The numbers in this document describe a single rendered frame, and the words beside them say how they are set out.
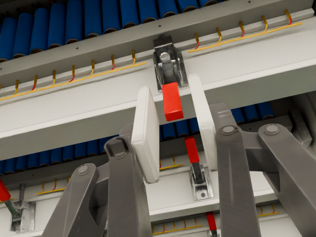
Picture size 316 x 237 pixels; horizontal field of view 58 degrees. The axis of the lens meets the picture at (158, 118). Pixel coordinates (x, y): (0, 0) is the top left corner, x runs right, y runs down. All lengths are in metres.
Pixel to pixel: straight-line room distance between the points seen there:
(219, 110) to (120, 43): 0.14
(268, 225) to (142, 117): 0.45
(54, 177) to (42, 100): 0.18
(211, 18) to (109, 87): 0.11
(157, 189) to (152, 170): 0.26
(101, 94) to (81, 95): 0.02
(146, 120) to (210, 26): 0.14
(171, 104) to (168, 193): 0.23
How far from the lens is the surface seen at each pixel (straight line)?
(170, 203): 0.41
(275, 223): 0.59
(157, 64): 0.25
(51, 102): 0.30
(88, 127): 0.29
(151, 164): 0.15
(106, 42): 0.28
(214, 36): 0.28
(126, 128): 0.17
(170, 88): 0.21
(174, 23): 0.28
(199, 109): 0.15
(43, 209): 0.48
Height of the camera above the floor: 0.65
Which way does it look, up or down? 42 degrees down
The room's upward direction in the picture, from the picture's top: 20 degrees counter-clockwise
